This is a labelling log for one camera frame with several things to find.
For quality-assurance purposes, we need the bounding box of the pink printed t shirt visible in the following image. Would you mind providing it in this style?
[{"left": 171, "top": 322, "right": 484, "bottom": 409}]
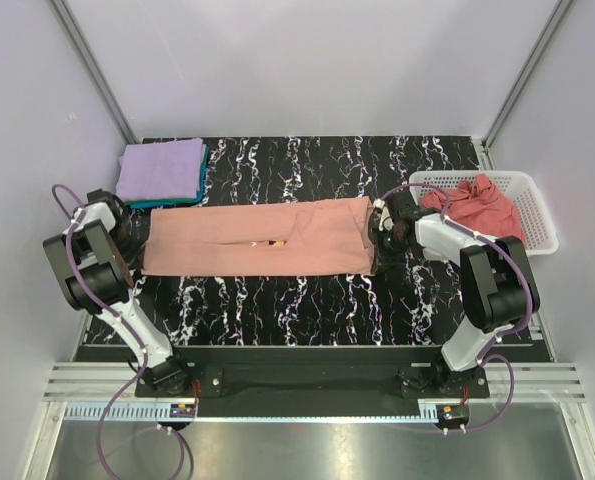
[{"left": 141, "top": 197, "right": 374, "bottom": 277}]

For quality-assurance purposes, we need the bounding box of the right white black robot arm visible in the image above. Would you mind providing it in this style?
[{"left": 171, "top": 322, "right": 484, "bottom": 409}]
[{"left": 368, "top": 188, "right": 540, "bottom": 397}]

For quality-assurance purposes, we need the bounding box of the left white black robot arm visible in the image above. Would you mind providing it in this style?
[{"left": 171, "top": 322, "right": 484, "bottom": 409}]
[{"left": 43, "top": 189, "right": 193, "bottom": 396}]

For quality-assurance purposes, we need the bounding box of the teal folded t shirt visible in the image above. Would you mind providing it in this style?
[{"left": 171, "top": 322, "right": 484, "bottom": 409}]
[{"left": 121, "top": 144, "right": 211, "bottom": 211}]

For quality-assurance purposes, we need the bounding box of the purple folded t shirt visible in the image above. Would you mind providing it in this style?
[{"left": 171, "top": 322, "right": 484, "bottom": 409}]
[{"left": 115, "top": 138, "right": 206, "bottom": 204}]

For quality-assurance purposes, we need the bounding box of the red crumpled t shirt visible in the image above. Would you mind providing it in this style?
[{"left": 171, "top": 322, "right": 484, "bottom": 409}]
[{"left": 420, "top": 174, "right": 526, "bottom": 244}]

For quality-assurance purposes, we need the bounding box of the white plastic laundry basket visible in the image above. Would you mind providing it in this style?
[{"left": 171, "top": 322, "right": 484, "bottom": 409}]
[{"left": 409, "top": 170, "right": 559, "bottom": 256}]

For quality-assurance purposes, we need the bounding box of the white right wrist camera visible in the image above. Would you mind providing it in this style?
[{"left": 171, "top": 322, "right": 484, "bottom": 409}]
[{"left": 372, "top": 198, "right": 393, "bottom": 232}]

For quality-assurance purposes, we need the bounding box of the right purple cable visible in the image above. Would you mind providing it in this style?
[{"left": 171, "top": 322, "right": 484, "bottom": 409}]
[{"left": 376, "top": 184, "right": 534, "bottom": 432}]

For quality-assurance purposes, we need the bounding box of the purple cable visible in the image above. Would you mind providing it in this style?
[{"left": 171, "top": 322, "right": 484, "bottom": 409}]
[
  {"left": 51, "top": 183, "right": 194, "bottom": 479},
  {"left": 376, "top": 184, "right": 534, "bottom": 432}
]

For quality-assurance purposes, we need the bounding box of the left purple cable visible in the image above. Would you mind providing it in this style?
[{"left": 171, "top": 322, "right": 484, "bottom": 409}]
[{"left": 51, "top": 183, "right": 194, "bottom": 479}]

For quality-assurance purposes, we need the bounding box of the right white cable duct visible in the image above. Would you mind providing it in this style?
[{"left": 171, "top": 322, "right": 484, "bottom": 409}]
[{"left": 418, "top": 403, "right": 438, "bottom": 423}]

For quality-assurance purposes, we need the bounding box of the white cable duct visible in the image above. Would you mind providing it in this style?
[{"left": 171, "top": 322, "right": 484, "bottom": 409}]
[
  {"left": 65, "top": 402, "right": 172, "bottom": 421},
  {"left": 418, "top": 403, "right": 438, "bottom": 423}
]

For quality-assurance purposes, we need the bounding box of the left white cable duct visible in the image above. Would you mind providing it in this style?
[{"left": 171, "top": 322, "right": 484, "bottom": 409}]
[{"left": 65, "top": 402, "right": 172, "bottom": 421}]

